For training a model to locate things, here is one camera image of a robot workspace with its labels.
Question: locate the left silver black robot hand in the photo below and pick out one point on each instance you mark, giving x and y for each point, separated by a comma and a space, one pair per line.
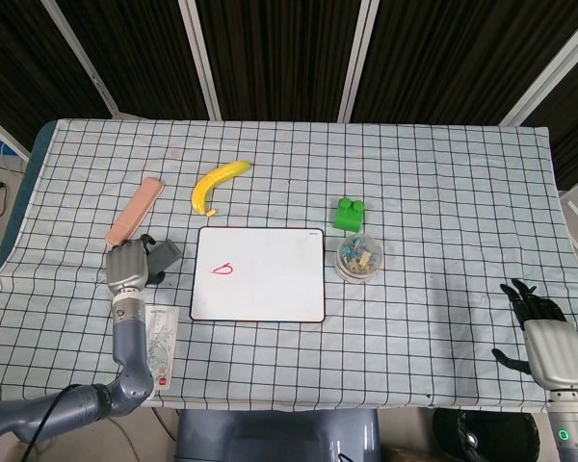
126, 264

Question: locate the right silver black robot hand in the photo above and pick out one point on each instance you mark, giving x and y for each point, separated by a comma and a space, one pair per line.
554, 346

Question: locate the dark grey whiteboard eraser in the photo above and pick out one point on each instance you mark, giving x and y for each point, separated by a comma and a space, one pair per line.
165, 255

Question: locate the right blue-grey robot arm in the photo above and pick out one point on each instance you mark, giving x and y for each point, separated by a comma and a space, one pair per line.
570, 423

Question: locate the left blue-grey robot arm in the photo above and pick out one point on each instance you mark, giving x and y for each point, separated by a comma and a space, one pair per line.
130, 346

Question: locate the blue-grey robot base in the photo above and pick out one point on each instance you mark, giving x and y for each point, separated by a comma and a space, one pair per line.
279, 435

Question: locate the white dry-erase board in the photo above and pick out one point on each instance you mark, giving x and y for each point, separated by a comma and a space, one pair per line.
265, 279

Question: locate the pink flat stick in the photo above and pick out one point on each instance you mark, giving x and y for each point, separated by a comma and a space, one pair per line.
135, 212

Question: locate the ruler set in clear package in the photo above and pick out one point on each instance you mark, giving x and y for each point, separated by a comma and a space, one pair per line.
164, 341

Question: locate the black round object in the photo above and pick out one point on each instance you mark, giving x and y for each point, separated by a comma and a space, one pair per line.
491, 433

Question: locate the yellow toy banana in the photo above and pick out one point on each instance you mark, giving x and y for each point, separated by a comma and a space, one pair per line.
209, 185

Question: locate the black-checked pale blue tablecloth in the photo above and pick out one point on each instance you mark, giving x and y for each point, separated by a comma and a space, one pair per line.
414, 192

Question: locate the clear jar of binder clips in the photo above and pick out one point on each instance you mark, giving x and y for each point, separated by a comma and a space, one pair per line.
359, 260

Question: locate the green building block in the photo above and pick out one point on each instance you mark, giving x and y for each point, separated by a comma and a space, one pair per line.
348, 219

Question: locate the white partition frame post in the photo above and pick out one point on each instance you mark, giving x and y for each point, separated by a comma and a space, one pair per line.
84, 62
359, 58
202, 58
554, 62

